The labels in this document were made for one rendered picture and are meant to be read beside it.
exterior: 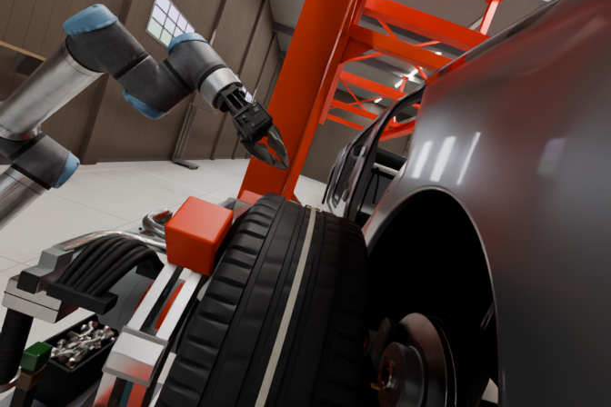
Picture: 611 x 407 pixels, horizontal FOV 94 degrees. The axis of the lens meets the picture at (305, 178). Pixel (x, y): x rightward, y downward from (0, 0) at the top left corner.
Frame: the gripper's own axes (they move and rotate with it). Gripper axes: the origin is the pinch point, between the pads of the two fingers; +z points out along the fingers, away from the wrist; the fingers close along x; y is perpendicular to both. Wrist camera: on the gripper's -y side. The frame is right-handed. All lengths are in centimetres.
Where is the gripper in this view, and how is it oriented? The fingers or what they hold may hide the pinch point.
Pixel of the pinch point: (283, 164)
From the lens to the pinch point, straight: 67.5
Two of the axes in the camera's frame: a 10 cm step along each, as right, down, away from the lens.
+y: 1.4, -1.9, -9.7
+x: 7.5, -6.2, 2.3
